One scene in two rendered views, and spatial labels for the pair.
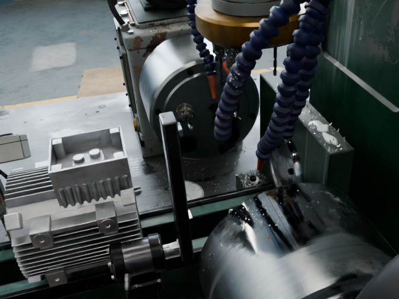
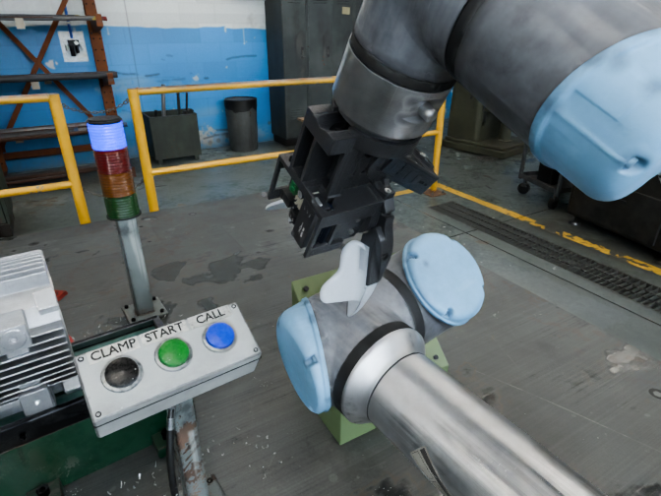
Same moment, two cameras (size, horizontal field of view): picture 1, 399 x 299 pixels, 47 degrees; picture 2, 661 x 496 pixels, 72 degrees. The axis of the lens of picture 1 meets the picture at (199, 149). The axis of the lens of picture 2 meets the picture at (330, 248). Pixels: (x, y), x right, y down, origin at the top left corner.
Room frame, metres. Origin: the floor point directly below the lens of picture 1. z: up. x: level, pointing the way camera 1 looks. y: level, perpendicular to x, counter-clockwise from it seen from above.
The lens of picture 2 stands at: (1.21, 0.43, 1.37)
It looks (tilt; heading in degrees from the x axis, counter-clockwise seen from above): 26 degrees down; 156
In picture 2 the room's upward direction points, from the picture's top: straight up
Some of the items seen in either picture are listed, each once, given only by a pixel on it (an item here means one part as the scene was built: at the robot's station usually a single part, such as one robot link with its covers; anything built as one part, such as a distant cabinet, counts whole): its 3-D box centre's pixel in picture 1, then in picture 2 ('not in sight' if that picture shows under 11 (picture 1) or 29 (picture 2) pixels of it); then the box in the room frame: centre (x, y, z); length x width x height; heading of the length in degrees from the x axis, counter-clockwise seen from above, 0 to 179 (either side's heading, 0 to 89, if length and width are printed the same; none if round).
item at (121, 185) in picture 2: not in sight; (117, 182); (0.28, 0.41, 1.10); 0.06 x 0.06 x 0.04
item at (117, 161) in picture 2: not in sight; (112, 158); (0.28, 0.41, 1.14); 0.06 x 0.06 x 0.04
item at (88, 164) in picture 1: (91, 165); not in sight; (0.62, 0.18, 1.11); 0.12 x 0.11 x 0.07; 101
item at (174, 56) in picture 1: (191, 86); not in sight; (1.02, 0.00, 1.04); 0.37 x 0.25 x 0.25; 11
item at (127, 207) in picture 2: not in sight; (122, 204); (0.28, 0.41, 1.05); 0.06 x 0.06 x 0.04
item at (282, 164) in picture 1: (282, 168); not in sight; (0.69, -0.15, 1.02); 0.15 x 0.02 x 0.15; 11
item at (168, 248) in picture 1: (157, 252); not in sight; (0.51, 0.08, 1.01); 0.08 x 0.02 x 0.02; 101
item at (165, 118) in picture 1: (177, 193); not in sight; (0.52, 0.04, 1.12); 0.04 x 0.03 x 0.26; 101
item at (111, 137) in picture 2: not in sight; (107, 135); (0.28, 0.41, 1.19); 0.06 x 0.06 x 0.04
